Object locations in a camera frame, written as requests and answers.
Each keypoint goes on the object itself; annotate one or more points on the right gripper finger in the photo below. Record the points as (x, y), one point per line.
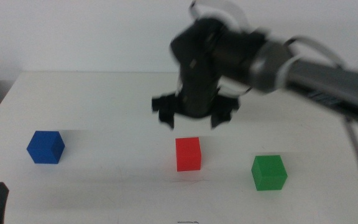
(166, 109)
(224, 107)

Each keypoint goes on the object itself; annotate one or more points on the red cube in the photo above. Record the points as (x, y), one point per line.
(187, 155)

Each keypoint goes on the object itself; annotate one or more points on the green cube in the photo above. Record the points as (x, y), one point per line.
(269, 174)

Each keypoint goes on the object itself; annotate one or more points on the blue cube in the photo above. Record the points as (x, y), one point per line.
(43, 149)

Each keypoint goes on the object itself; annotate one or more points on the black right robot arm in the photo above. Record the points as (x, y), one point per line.
(322, 77)

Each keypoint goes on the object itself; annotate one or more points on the white zip tie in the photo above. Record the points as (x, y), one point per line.
(283, 73)

